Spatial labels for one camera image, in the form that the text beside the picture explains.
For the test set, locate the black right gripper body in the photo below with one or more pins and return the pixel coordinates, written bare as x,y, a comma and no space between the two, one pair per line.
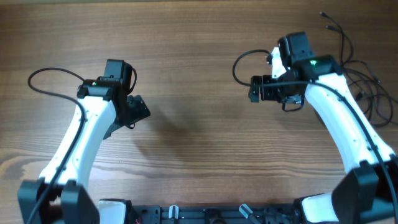
280,93

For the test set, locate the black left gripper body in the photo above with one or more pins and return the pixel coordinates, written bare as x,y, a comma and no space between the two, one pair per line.
134,112

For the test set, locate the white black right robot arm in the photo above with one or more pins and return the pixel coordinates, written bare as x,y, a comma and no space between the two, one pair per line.
368,192

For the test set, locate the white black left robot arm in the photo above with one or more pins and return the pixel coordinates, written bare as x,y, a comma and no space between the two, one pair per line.
60,194

